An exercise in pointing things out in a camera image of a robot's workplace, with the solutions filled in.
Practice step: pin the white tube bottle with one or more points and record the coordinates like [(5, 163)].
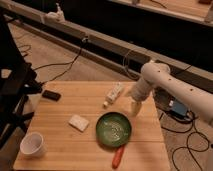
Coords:
[(113, 94)]

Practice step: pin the black tripod stand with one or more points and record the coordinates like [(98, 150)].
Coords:
[(17, 80)]

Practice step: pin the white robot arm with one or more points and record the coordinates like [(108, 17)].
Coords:
[(154, 75)]

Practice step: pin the white sponge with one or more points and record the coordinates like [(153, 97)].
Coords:
[(79, 122)]

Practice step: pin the blue power box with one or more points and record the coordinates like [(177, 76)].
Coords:
[(178, 108)]

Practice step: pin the white paper cup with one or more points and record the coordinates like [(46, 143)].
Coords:
[(32, 145)]

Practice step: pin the orange pan handle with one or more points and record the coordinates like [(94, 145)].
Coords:
[(117, 157)]

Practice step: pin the white object on ledge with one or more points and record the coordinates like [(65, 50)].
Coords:
[(58, 15)]

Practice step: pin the white ribbed gripper body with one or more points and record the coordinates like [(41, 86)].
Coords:
[(140, 91)]

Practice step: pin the black rectangular remote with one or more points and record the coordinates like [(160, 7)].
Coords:
[(51, 95)]

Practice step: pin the green frying pan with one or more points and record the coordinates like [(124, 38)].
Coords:
[(113, 129)]

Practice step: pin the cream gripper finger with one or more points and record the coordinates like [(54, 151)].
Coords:
[(135, 107)]

